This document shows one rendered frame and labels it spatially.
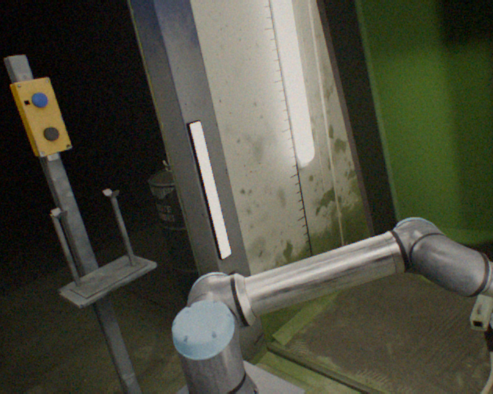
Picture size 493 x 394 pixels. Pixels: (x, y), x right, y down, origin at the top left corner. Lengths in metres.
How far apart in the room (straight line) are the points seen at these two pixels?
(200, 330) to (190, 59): 1.16
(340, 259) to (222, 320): 0.36
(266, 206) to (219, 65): 0.72
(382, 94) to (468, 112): 0.35
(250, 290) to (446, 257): 0.50
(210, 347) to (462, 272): 0.61
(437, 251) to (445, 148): 0.95
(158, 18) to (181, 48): 0.14
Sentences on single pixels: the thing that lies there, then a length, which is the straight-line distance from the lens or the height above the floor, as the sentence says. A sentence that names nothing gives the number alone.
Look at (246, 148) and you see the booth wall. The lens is 2.02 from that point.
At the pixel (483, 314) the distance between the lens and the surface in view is 1.60.
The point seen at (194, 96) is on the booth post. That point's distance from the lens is 1.83.
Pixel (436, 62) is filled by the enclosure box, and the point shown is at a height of 1.32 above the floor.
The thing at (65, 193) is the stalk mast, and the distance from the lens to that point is 1.76.
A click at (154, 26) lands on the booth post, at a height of 1.66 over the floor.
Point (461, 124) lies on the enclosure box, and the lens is 1.96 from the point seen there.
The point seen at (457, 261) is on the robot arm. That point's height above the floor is 0.93.
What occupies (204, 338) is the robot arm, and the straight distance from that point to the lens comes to 1.02.
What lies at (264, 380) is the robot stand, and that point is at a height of 0.64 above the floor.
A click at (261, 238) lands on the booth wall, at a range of 2.14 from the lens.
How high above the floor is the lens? 1.47
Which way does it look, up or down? 18 degrees down
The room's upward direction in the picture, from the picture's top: 12 degrees counter-clockwise
